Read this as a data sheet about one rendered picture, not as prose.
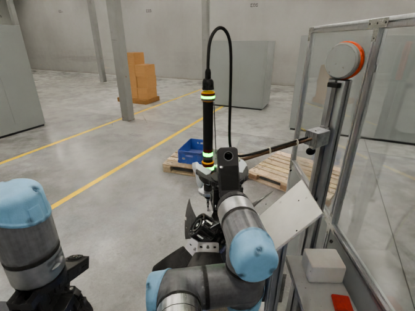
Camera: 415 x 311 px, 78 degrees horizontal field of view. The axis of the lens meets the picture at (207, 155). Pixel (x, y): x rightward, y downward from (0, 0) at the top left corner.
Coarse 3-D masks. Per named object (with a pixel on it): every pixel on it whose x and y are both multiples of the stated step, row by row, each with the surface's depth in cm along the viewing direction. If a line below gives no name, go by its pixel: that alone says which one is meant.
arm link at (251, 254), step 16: (240, 208) 48; (224, 224) 48; (240, 224) 44; (256, 224) 44; (240, 240) 42; (256, 240) 41; (240, 256) 40; (256, 256) 39; (272, 256) 40; (240, 272) 40; (256, 272) 41; (272, 272) 42
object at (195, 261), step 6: (198, 252) 103; (204, 252) 103; (210, 252) 103; (216, 252) 103; (192, 258) 101; (198, 258) 100; (204, 258) 100; (210, 258) 100; (216, 258) 100; (192, 264) 99; (198, 264) 98; (204, 264) 97; (210, 264) 97
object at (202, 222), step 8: (200, 216) 117; (208, 216) 114; (192, 224) 118; (200, 224) 111; (208, 224) 110; (192, 232) 114; (200, 232) 108; (208, 232) 109; (216, 232) 110; (200, 240) 110; (208, 240) 109; (216, 240) 111; (224, 240) 110
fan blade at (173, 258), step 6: (174, 252) 119; (180, 252) 117; (186, 252) 116; (168, 258) 120; (174, 258) 117; (180, 258) 116; (186, 258) 115; (156, 264) 124; (162, 264) 120; (168, 264) 118; (174, 264) 116; (180, 264) 115; (186, 264) 114; (156, 270) 122
